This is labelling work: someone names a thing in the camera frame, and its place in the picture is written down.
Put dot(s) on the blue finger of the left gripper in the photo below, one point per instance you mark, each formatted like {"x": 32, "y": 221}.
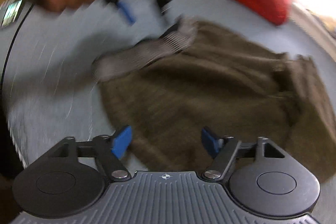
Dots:
{"x": 123, "y": 9}

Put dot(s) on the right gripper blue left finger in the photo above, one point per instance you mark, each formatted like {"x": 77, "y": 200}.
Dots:
{"x": 121, "y": 140}

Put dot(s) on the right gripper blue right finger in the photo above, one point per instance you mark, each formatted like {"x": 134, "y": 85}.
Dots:
{"x": 211, "y": 142}

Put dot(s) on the brown corduroy pants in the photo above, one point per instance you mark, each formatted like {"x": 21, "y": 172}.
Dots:
{"x": 199, "y": 74}

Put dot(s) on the grey quilted mattress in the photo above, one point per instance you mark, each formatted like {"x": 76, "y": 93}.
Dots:
{"x": 63, "y": 135}

